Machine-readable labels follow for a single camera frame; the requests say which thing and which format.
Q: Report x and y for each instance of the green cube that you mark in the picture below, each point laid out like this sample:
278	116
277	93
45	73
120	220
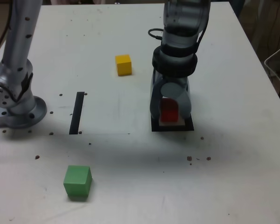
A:
75	184

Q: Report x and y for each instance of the yellow cube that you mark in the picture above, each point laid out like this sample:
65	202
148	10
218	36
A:
124	67

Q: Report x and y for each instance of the black tape square outline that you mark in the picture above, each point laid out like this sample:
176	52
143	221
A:
172	129

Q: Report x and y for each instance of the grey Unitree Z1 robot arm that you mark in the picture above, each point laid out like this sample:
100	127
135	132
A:
14	109

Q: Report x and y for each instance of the red cube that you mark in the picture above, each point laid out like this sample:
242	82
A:
169	115

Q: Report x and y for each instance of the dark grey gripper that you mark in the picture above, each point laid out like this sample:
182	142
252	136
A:
184	80

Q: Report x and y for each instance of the black tape strip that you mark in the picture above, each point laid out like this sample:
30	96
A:
75	114

